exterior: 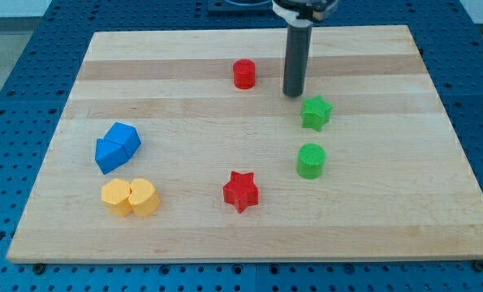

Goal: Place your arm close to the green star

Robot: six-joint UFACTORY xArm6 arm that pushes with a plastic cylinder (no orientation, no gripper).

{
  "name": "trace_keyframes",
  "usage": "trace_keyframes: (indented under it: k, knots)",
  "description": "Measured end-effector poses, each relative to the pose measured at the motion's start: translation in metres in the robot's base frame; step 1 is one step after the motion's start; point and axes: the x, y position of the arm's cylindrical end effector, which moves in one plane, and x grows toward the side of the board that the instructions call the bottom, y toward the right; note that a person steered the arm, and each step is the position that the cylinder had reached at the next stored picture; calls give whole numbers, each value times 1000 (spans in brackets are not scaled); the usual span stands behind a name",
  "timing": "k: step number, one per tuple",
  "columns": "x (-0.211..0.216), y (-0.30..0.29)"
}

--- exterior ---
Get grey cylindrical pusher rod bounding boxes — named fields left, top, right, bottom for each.
left=282, top=25, right=312, bottom=98

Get yellow hexagon block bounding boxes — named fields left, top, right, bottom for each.
left=101, top=178, right=132, bottom=217

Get green star block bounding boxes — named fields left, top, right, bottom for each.
left=300, top=96, right=333, bottom=131

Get red star block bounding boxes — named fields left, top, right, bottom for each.
left=222, top=171, right=260, bottom=213

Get blue triangular block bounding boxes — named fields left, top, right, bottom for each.
left=94, top=139, right=129, bottom=174

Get red cylinder block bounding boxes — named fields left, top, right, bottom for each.
left=233, top=59, right=256, bottom=89

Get yellow heart block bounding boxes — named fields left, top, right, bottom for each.
left=128, top=178, right=161, bottom=217

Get wooden board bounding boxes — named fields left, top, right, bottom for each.
left=7, top=25, right=483, bottom=264

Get blue cube block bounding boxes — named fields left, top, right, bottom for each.
left=104, top=122, right=141, bottom=158

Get green cylinder block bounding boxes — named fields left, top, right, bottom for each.
left=296, top=144, right=326, bottom=179

